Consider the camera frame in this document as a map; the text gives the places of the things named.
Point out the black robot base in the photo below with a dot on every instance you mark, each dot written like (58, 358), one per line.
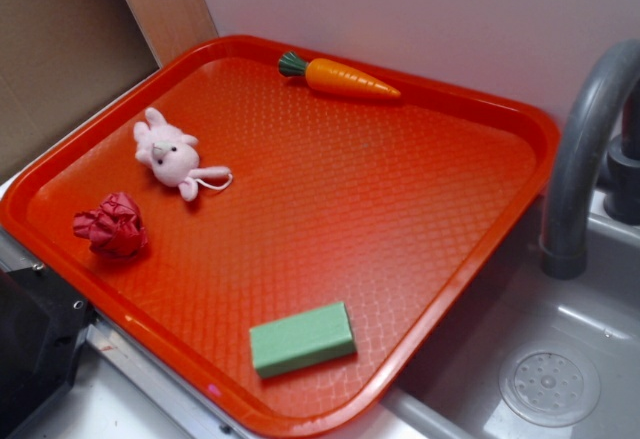
(44, 323)

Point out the green rectangular block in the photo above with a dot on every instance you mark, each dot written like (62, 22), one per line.
(302, 340)

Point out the orange plastic tray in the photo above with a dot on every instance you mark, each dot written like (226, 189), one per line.
(388, 207)

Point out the orange toy carrot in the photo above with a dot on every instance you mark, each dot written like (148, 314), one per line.
(331, 77)

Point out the pink plush bunny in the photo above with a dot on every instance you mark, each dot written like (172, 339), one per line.
(172, 157)

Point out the crumpled red cloth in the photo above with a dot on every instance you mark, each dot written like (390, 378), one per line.
(114, 229)

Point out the grey toy faucet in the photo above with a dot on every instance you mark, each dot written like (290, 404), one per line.
(581, 160)

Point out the grey toy sink basin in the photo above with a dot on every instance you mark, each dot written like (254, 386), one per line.
(450, 388)

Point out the round sink drain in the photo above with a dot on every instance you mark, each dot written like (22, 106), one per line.
(549, 384)

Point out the brown cardboard panel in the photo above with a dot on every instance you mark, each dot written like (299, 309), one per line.
(64, 60)

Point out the dark grey faucet handle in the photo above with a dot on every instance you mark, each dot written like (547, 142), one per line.
(622, 202)

